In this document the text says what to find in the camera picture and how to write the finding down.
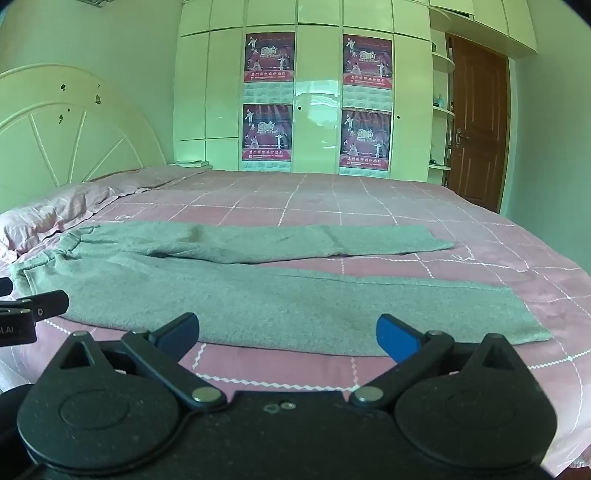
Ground brown wooden door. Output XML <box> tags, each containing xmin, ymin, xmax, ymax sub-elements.
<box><xmin>446</xmin><ymin>34</ymin><xmax>511</xmax><ymax>214</ymax></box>

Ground white wooden headboard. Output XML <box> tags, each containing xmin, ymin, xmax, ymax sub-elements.
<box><xmin>0</xmin><ymin>64</ymin><xmax>167</xmax><ymax>215</ymax></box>

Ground red wall calendar poster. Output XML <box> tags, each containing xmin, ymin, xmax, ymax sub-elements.
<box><xmin>243</xmin><ymin>31</ymin><xmax>297</xmax><ymax>103</ymax></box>
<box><xmin>339</xmin><ymin>107</ymin><xmax>393</xmax><ymax>176</ymax></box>
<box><xmin>241</xmin><ymin>103</ymin><xmax>294</xmax><ymax>173</ymax></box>
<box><xmin>342</xmin><ymin>34</ymin><xmax>393</xmax><ymax>110</ymax></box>

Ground pink pillow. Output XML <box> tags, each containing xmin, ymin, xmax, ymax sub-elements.
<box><xmin>0</xmin><ymin>182</ymin><xmax>118</xmax><ymax>265</ymax></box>

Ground white overhead cabinet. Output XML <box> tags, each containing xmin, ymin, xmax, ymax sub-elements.
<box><xmin>428</xmin><ymin>0</ymin><xmax>539</xmax><ymax>59</ymax></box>

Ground pink checked bedspread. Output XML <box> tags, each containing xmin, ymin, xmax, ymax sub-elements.
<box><xmin>0</xmin><ymin>167</ymin><xmax>591</xmax><ymax>480</ymax></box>

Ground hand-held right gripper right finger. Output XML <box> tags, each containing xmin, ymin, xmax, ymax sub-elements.
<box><xmin>349</xmin><ymin>314</ymin><xmax>532</xmax><ymax>409</ymax></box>

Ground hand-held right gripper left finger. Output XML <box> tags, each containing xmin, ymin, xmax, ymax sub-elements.
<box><xmin>46</xmin><ymin>312</ymin><xmax>228</xmax><ymax>412</ymax></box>

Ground white glossy wardrobe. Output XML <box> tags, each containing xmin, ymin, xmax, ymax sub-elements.
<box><xmin>172</xmin><ymin>0</ymin><xmax>433</xmax><ymax>182</ymax></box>

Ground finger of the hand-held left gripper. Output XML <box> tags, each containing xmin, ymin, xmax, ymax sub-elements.
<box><xmin>17</xmin><ymin>290</ymin><xmax>70</xmax><ymax>322</ymax></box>

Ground grey pants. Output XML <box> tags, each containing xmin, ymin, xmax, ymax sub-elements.
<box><xmin>8</xmin><ymin>220</ymin><xmax>553</xmax><ymax>359</ymax></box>

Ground white corner shelves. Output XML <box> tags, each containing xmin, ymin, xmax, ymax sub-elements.
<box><xmin>428</xmin><ymin>28</ymin><xmax>458</xmax><ymax>184</ymax></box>

